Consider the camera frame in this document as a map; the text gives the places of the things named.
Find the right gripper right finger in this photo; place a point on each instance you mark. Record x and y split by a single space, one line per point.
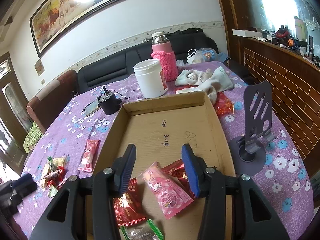
253 217

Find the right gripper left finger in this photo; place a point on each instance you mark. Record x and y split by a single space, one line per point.
65 217

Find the dark red foil pack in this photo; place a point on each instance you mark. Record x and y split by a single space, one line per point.
177 171

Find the red foil snack bag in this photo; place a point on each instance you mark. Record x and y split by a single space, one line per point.
128 208

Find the red snack pack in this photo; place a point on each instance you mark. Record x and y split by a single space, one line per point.
57 182

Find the white red sachet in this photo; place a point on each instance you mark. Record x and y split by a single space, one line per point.
53 174

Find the green candy strip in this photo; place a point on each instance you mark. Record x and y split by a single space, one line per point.
52 166

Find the clear green-edged pastry pack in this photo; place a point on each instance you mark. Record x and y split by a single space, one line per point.
148 230

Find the plastic bag with snacks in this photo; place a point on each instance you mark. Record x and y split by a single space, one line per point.
201 55

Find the pink cartoon snack pack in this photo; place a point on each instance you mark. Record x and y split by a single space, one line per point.
91 148

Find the purple phone stand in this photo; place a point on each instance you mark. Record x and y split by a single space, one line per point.
247 151

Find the green patterned cushion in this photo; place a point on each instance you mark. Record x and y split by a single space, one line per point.
32 138

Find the wooden glass door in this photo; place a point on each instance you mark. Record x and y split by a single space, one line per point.
15 121

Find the cardboard tray box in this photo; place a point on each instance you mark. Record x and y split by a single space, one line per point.
159 128

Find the smartphone with yellow case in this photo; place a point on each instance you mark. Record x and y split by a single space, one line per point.
91 108

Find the brown armchair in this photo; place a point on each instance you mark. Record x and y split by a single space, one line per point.
49 102

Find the white crumpled cloth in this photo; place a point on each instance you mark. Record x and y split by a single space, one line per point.
210 82

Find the white plastic jar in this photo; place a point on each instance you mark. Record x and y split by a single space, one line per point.
150 77

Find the black leather sofa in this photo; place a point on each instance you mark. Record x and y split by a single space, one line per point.
119 66

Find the wooden sideboard counter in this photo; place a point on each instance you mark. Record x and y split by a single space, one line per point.
295 88

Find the pink knitted thermos bottle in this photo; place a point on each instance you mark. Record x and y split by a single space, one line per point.
162 50

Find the white box on counter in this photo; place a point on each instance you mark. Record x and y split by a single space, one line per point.
246 33

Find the framed horse painting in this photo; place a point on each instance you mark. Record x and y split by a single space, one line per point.
54 18

